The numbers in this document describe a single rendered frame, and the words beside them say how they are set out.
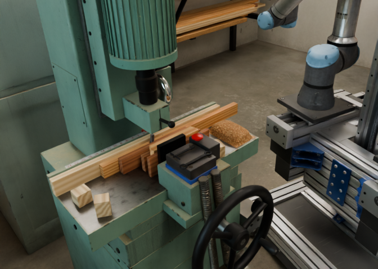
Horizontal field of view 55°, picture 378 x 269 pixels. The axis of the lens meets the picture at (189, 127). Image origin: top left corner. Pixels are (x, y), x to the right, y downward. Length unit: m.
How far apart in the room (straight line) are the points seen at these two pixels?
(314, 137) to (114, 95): 0.86
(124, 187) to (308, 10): 3.87
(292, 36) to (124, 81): 3.85
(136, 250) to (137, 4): 0.62
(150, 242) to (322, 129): 0.89
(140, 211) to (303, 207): 1.19
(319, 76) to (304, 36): 3.19
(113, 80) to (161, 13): 0.27
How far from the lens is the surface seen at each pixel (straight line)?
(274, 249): 1.04
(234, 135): 1.14
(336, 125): 1.66
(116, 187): 1.00
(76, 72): 1.12
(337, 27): 1.61
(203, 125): 1.20
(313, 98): 1.54
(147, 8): 0.86
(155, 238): 1.05
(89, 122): 1.18
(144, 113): 1.00
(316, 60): 1.50
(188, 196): 0.90
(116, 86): 1.06
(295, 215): 1.93
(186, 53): 4.21
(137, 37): 0.88
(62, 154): 1.37
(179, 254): 1.17
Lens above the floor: 1.53
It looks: 31 degrees down
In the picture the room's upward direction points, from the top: 2 degrees counter-clockwise
